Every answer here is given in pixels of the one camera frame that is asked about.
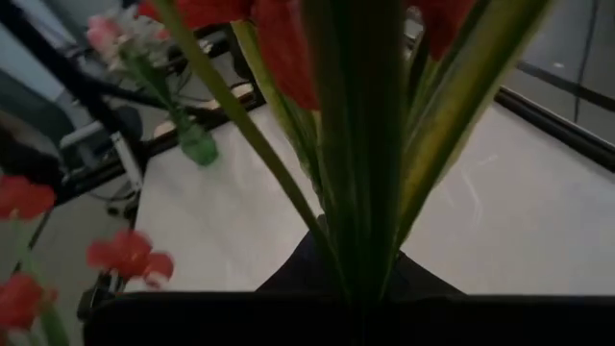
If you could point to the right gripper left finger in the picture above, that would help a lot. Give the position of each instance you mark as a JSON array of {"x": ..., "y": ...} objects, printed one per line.
[{"x": 216, "y": 319}]

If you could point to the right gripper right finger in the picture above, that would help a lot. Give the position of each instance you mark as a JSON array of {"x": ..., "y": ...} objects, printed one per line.
[{"x": 480, "y": 322}]

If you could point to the red flower bunch green stems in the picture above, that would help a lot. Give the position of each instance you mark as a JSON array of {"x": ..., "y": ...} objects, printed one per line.
[{"x": 365, "y": 144}]

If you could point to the white flower spray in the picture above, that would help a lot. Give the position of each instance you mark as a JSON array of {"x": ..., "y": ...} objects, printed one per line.
[{"x": 134, "y": 36}]

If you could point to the green glass vase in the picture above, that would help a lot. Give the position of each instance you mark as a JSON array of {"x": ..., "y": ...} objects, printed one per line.
[{"x": 199, "y": 146}]

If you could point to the wooden table board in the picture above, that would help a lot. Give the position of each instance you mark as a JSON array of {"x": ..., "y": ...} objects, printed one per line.
[{"x": 240, "y": 90}]

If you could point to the silver aluminium post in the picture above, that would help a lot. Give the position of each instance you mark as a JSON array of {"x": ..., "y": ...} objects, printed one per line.
[{"x": 129, "y": 161}]

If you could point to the black table frame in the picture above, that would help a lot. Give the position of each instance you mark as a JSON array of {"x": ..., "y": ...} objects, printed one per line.
[{"x": 552, "y": 127}]

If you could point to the black rig frame post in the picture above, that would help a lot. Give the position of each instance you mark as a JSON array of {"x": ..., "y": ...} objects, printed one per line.
[{"x": 57, "y": 62}]

